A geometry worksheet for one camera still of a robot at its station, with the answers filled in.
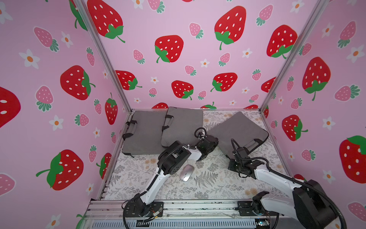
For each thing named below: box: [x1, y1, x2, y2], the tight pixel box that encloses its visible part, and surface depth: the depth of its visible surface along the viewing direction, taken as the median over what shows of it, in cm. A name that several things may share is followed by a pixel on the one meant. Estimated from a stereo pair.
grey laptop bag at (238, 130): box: [206, 111, 269, 157], surface depth 106 cm
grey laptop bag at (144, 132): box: [122, 109, 169, 158], surface depth 103 cm
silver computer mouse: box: [179, 164, 195, 183], surface depth 88 cm
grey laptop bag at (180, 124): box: [160, 106, 204, 147], surface depth 110 cm
